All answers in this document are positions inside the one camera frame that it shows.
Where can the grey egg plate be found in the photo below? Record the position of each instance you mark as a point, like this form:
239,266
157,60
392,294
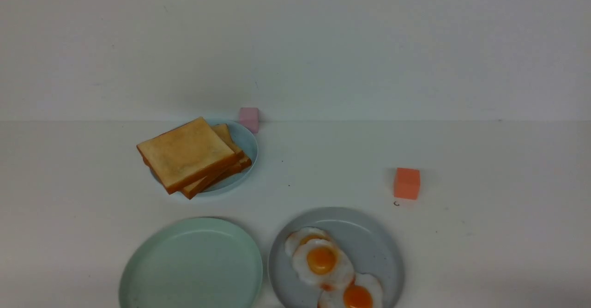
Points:
364,240

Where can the toast slice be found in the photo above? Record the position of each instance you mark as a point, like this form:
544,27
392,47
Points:
237,168
186,154
222,130

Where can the pink foam cube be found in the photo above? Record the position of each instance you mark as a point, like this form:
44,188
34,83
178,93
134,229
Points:
249,118

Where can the light blue bread plate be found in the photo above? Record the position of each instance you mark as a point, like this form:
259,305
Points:
247,142

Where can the fried egg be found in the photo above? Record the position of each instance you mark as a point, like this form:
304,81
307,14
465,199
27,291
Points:
322,264
365,291
302,236

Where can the mint green plate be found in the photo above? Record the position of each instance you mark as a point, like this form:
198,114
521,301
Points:
203,262

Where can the orange foam cube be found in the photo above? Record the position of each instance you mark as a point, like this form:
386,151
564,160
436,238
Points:
407,183

